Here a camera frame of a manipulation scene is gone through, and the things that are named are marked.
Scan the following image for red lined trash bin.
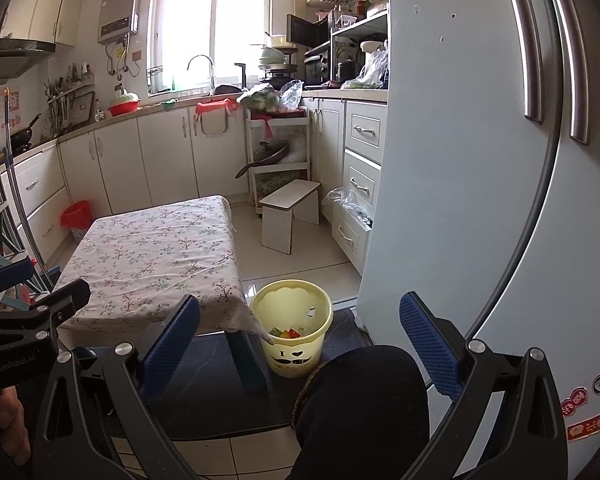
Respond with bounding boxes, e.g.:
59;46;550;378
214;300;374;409
60;200;93;243

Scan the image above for yellow trash bucket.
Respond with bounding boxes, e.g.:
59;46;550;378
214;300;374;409
250;280;334;378

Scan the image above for white tiered kitchen cart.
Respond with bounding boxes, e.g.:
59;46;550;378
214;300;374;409
236;108;312;214

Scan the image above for chrome kitchen faucet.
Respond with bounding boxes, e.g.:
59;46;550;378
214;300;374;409
185;53;215;94

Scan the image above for person's left hand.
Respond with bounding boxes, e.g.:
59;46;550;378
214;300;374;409
0;386;31;466

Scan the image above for black floor mat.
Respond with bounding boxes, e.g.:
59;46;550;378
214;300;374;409
78;306;376;441

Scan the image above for floral tablecloth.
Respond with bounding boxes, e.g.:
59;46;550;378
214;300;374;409
58;195;268;347

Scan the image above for black frying pan on stove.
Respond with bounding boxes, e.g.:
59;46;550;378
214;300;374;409
10;113;42;156

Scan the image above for white refrigerator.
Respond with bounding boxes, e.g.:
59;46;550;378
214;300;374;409
358;0;600;479

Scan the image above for clear plastic bag in drawer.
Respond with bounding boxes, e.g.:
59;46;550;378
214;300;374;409
322;186;373;228

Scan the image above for dish drying rack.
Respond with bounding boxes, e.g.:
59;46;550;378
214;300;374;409
44;74;95;138

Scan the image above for white base cabinets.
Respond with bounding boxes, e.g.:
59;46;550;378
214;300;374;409
0;98;349;266

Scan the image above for white wooden stool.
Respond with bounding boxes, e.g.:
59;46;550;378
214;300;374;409
260;179;321;255

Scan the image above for red basin with lid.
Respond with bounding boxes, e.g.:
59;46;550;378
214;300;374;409
108;92;140;117

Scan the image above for range hood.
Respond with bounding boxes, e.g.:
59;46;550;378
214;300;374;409
0;38;56;84

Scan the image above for black wok on cart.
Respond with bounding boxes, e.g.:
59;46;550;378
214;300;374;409
235;139;290;179

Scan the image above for white drawer cabinet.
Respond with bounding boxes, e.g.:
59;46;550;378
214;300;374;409
332;100;388;274

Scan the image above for red cloth on cabinet door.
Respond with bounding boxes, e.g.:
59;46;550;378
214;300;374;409
195;98;238;116

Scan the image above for green vegetables on cart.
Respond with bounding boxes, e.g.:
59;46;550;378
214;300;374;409
237;84;279;114

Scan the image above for white water heater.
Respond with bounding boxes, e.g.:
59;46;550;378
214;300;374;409
97;0;140;46

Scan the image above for black microwave oven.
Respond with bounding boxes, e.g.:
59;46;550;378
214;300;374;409
286;14;330;49

